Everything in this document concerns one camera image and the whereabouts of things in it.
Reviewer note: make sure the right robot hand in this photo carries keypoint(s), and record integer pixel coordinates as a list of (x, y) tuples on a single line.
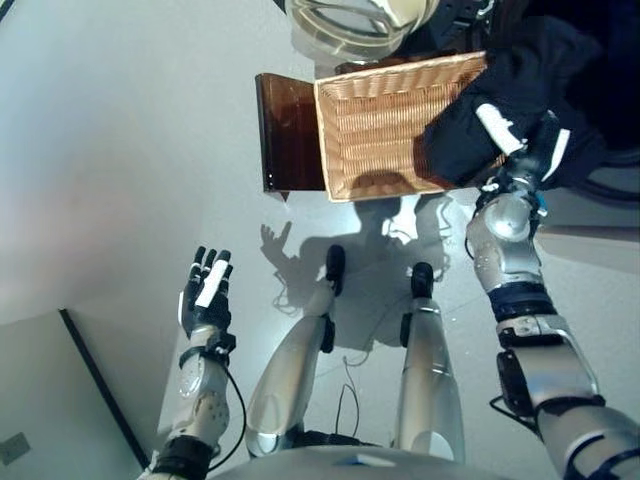
[(542, 145)]

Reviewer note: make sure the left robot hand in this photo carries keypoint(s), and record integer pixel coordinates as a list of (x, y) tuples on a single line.
[(207, 305)]

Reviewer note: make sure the black garment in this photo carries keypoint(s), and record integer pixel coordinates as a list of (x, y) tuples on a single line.
[(480, 145)]

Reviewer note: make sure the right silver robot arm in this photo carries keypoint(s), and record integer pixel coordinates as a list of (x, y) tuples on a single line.
[(530, 340)]

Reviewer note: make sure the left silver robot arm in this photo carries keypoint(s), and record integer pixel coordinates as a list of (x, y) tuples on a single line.
[(200, 400)]

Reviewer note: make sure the dark grey washing machine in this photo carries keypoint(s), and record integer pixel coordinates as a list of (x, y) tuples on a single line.
[(600, 165)]

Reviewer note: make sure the blue tape piece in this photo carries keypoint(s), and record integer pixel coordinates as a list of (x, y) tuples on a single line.
[(540, 201)]

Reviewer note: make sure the left silver robot leg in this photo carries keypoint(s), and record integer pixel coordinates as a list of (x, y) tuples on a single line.
[(285, 385)]

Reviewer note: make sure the silver robot leg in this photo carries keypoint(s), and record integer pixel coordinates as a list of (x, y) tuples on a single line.
[(285, 385), (425, 385)]

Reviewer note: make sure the wicker laundry basket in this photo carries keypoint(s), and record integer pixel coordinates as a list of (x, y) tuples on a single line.
[(375, 130)]

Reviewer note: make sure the round glass washer door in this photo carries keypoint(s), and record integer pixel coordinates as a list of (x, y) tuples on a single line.
[(360, 25)]

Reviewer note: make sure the grey robot torso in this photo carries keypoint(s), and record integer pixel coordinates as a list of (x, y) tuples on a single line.
[(360, 465)]

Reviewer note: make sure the right silver robot leg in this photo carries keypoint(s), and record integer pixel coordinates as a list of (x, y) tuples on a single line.
[(425, 385)]

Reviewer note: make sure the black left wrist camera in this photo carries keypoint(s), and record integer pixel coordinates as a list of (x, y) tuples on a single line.
[(222, 345)]

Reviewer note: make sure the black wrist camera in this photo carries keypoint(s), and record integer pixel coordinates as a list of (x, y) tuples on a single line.
[(222, 345), (492, 187)]

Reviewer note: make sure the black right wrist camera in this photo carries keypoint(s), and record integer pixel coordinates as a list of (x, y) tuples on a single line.
[(492, 187)]

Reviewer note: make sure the grey square wall plate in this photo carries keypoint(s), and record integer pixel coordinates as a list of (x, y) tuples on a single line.
[(14, 446)]

